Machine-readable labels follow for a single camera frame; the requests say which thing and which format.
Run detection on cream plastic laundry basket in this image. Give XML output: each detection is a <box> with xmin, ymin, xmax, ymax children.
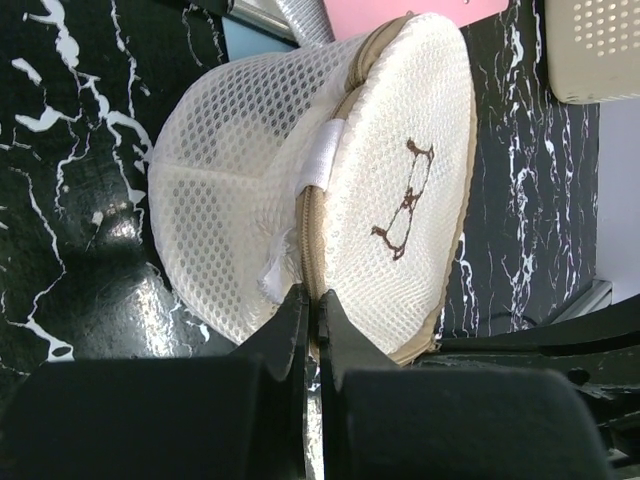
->
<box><xmin>544</xmin><ymin>0</ymin><xmax>640</xmax><ymax>105</ymax></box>

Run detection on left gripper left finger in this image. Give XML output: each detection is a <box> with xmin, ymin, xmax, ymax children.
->
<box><xmin>1</xmin><ymin>285</ymin><xmax>309</xmax><ymax>479</ymax></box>

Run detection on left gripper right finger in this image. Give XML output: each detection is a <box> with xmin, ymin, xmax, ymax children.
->
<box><xmin>318</xmin><ymin>292</ymin><xmax>614</xmax><ymax>479</ymax></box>

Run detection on light blue board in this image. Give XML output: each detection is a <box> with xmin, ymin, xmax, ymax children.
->
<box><xmin>222</xmin><ymin>17</ymin><xmax>297</xmax><ymax>61</ymax></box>

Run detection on mesh laundry bag with glasses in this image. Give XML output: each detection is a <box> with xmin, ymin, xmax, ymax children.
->
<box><xmin>148</xmin><ymin>13</ymin><xmax>477</xmax><ymax>365</ymax></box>

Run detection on pink plastic board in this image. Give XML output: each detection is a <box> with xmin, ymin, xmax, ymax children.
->
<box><xmin>320</xmin><ymin>0</ymin><xmax>510</xmax><ymax>43</ymax></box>

